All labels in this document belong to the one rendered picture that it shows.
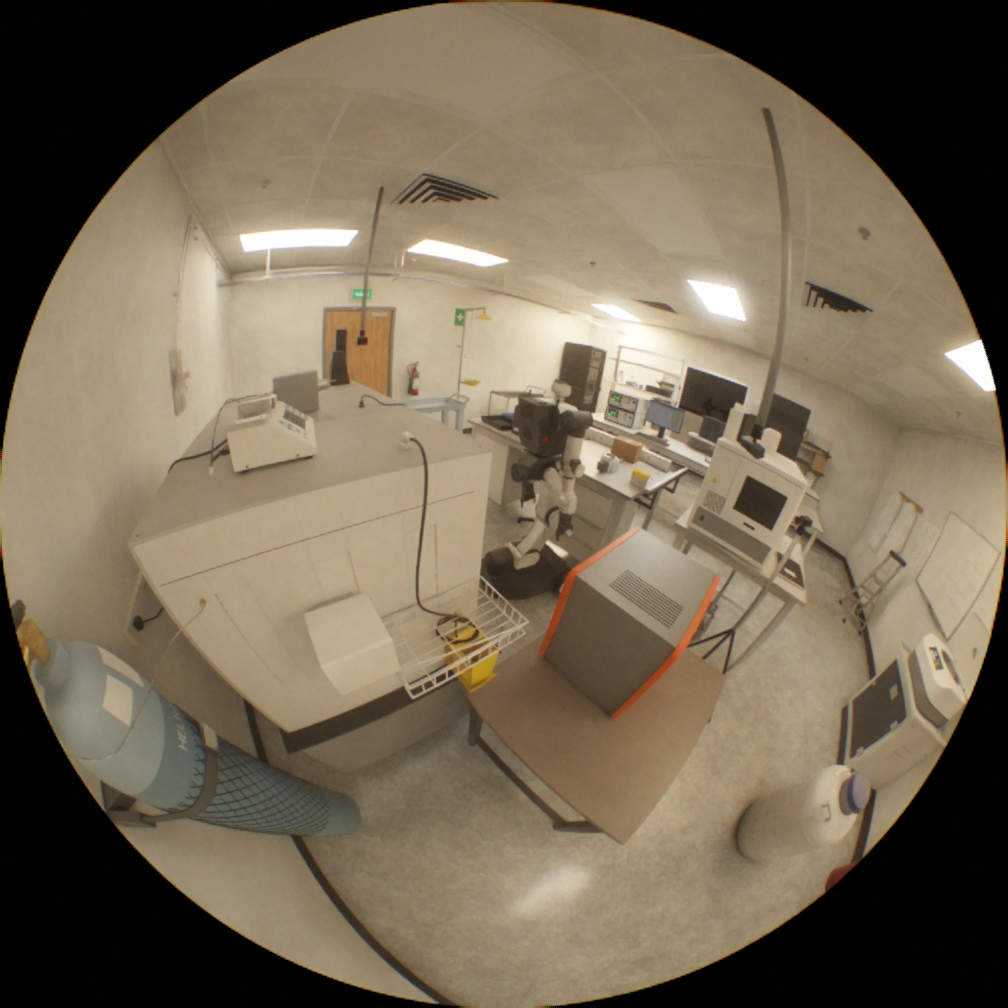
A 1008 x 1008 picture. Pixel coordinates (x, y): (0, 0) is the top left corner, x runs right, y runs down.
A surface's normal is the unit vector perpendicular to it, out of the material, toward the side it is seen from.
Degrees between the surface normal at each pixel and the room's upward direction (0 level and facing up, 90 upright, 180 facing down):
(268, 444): 87
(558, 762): 0
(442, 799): 0
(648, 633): 90
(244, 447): 87
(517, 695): 0
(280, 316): 90
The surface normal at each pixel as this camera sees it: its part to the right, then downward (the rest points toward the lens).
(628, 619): -0.76, 0.25
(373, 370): 0.64, 0.45
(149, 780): 0.94, 0.24
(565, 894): 0.11, -0.86
